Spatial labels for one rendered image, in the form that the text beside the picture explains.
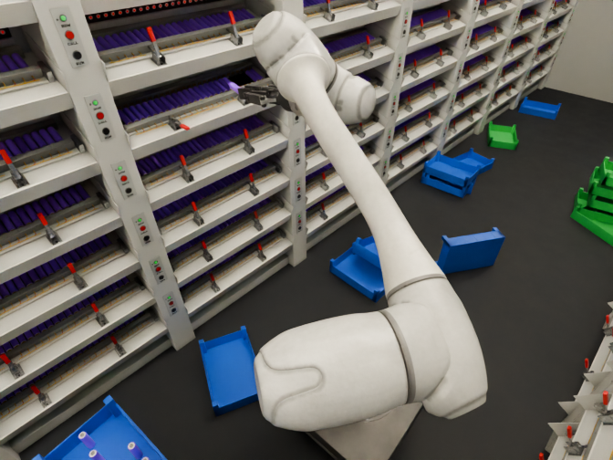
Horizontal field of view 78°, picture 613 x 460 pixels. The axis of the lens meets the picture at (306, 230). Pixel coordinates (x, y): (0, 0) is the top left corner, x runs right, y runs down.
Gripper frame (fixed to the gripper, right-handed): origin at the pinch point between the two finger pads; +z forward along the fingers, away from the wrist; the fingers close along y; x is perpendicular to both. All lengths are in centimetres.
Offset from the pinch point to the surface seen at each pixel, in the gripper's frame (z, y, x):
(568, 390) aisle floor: -83, -59, 126
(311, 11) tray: 23, -51, -15
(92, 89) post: 17.1, 34.4, -9.1
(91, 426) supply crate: -2, 74, 65
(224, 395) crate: 9, 37, 106
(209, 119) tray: 21.4, 3.2, 8.5
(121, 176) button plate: 21.9, 35.4, 15.2
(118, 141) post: 20.1, 32.9, 5.4
